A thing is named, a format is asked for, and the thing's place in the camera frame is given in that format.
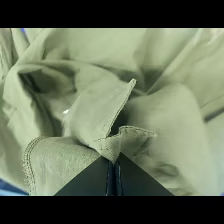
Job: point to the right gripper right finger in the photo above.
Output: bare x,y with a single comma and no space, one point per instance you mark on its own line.
140,182

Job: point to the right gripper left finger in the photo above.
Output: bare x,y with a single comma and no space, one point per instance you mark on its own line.
90,181

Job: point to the pale green shirt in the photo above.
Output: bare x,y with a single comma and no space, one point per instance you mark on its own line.
160,113

